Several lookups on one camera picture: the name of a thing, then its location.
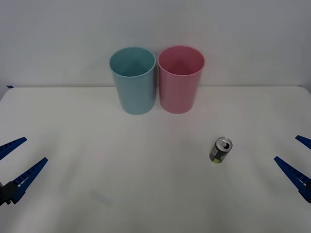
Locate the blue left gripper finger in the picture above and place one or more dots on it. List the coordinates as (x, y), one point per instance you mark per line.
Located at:
(11, 145)
(29, 173)

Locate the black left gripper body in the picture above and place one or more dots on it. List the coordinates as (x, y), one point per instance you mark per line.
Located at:
(3, 195)

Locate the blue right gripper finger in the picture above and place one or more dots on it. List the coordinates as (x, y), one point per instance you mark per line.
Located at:
(305, 140)
(295, 173)

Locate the black drink can green print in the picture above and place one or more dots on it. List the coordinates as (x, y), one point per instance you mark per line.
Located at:
(218, 154)

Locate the pale blue plastic bin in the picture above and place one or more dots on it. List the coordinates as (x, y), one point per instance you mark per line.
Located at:
(136, 94)

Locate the pink plastic bin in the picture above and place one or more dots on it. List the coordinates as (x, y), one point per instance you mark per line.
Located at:
(178, 94)

